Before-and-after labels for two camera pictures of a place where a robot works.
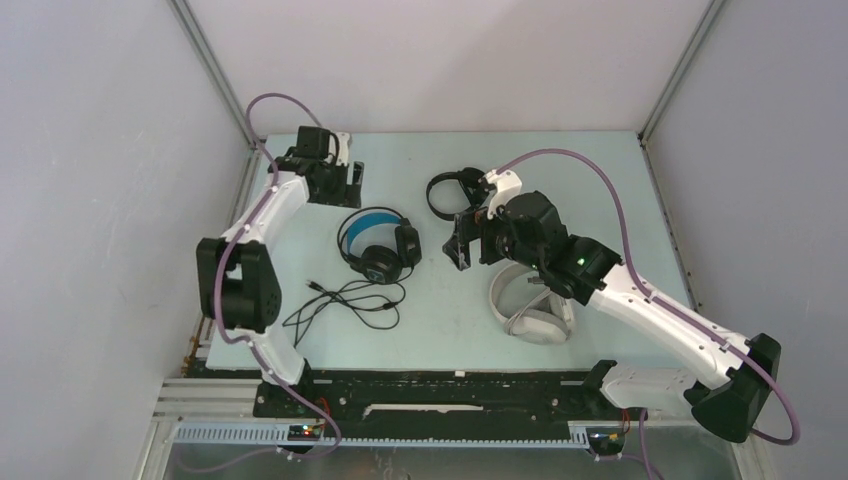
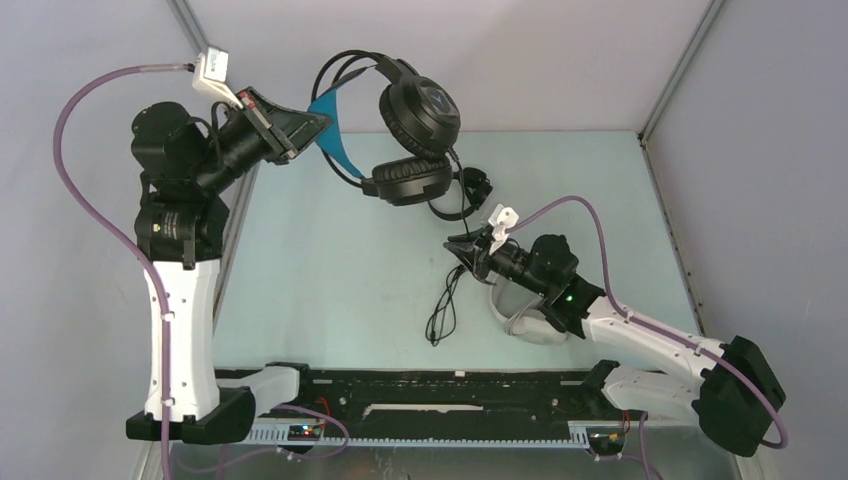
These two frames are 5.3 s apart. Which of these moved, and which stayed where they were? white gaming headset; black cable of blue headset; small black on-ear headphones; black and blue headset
Moved: black and blue headset; black cable of blue headset
Stayed: white gaming headset; small black on-ear headphones
